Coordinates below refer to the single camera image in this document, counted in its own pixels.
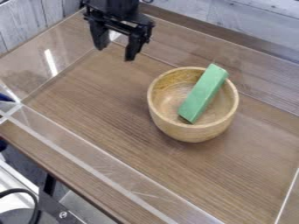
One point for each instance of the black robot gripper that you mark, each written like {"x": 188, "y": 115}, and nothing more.
{"x": 117, "y": 15}

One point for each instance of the brown wooden bowl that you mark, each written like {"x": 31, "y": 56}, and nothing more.
{"x": 165, "y": 94}

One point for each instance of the green rectangular block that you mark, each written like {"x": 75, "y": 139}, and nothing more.
{"x": 201, "y": 93}

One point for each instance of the black table leg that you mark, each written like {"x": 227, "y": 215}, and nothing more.
{"x": 49, "y": 184}

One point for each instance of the metal bracket with screw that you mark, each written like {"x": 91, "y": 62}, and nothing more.
{"x": 56, "y": 210}

